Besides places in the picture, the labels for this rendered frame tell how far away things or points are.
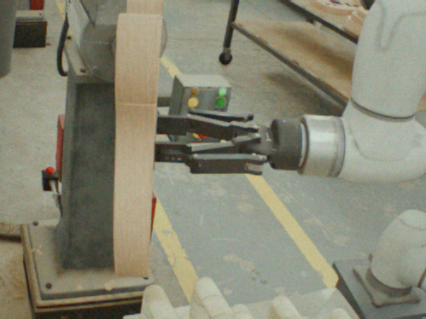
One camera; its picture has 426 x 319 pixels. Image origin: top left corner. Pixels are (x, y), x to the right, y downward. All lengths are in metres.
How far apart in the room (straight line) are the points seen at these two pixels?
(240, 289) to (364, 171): 1.91
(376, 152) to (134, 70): 0.38
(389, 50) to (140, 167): 0.35
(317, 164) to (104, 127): 1.18
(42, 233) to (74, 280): 0.30
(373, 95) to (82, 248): 1.56
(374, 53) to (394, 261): 1.00
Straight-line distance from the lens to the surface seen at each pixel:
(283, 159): 0.81
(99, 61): 1.62
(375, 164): 0.83
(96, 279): 2.19
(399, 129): 0.82
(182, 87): 1.72
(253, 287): 2.72
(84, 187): 2.00
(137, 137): 0.66
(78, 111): 1.85
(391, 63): 0.77
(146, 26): 0.58
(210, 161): 0.76
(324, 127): 0.82
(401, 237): 1.65
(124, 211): 0.68
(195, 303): 0.89
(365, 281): 1.79
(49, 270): 2.21
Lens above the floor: 1.79
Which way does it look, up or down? 30 degrees down
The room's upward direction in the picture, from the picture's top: 12 degrees clockwise
